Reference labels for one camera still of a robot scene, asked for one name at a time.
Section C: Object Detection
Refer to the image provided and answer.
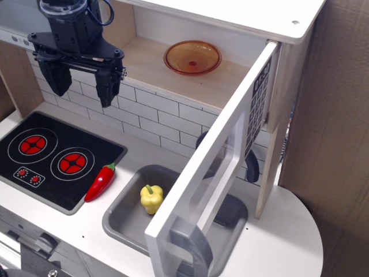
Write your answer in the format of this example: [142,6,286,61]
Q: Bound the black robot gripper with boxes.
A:
[28,10,126,108]

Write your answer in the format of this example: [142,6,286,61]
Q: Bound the white toy microwave door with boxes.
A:
[145,42,279,276]

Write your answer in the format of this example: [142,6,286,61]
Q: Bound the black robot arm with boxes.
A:
[28,1,126,107]

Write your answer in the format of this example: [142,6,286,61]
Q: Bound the wooden toy microwave cabinet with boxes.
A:
[116,1,324,218]

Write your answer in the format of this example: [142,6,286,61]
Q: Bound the grey toy range hood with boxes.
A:
[0,0,51,50]

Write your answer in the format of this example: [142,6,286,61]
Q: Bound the black toy stove top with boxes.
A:
[1,111,127,215]

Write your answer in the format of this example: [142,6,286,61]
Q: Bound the red toy chili pepper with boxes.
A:
[84,162,116,202]

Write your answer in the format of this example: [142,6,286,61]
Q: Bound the orange translucent bowl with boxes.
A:
[163,40,222,76]

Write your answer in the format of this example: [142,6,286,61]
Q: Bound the grey toy sink basin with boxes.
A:
[103,164,248,276]

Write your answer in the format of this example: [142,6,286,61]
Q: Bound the yellow toy bell pepper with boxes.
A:
[140,185,164,215]

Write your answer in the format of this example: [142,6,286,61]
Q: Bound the dark grey toy faucet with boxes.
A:
[203,140,259,183]

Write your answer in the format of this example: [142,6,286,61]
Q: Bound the brown cardboard box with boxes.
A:
[279,1,368,276]

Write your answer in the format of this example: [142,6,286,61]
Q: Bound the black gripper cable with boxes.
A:
[86,0,115,27]

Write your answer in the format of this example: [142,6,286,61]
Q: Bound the grey oven door handle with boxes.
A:
[5,230,58,256]

